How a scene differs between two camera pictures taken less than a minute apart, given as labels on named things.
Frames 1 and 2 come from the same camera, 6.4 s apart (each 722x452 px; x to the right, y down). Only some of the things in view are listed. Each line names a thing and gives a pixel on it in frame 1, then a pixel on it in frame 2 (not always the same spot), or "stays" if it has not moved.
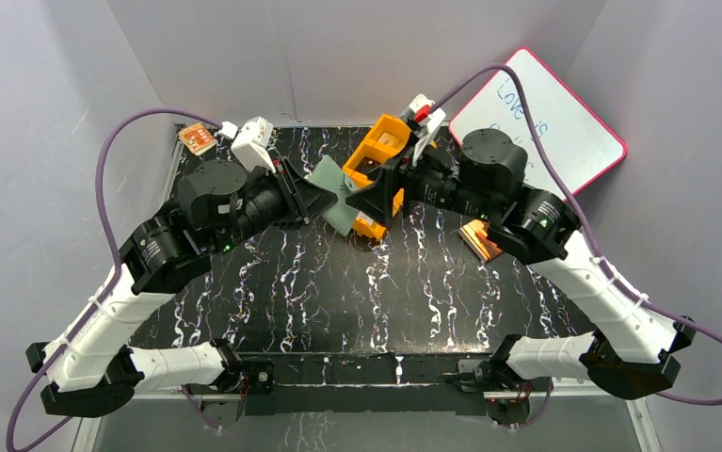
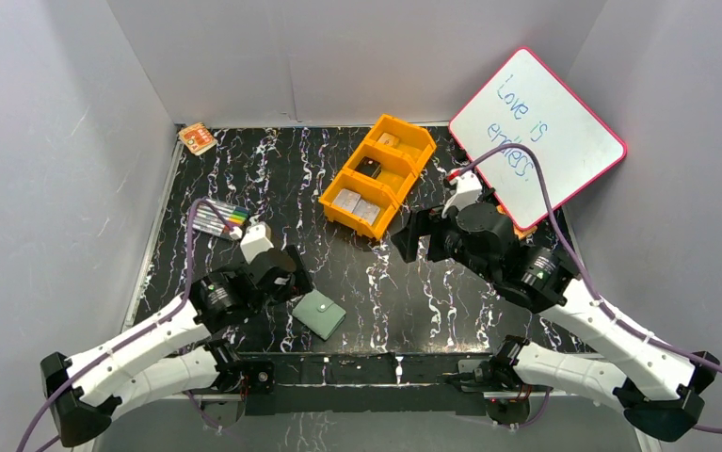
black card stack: (366, 164) stays
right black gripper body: (425, 183) to (444, 240)
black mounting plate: (390, 384) stays
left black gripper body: (292, 190) to (295, 272)
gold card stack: (389, 139) stays
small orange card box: (197, 138) stays
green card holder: (331, 175) to (319, 314)
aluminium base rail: (346, 395) stays
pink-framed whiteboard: (581, 145) stays
